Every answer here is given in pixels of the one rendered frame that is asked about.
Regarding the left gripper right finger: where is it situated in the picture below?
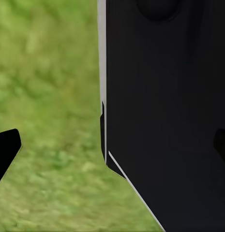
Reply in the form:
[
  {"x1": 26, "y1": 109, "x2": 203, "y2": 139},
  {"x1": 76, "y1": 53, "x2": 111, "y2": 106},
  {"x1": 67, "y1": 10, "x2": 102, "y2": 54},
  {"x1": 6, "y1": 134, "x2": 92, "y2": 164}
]
[{"x1": 213, "y1": 128, "x2": 225, "y2": 162}]

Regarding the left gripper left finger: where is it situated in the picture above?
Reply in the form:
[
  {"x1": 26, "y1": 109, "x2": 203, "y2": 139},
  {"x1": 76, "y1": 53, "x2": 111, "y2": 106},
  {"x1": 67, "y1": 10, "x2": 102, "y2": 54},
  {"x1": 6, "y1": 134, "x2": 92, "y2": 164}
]
[{"x1": 0, "y1": 129, "x2": 21, "y2": 180}]

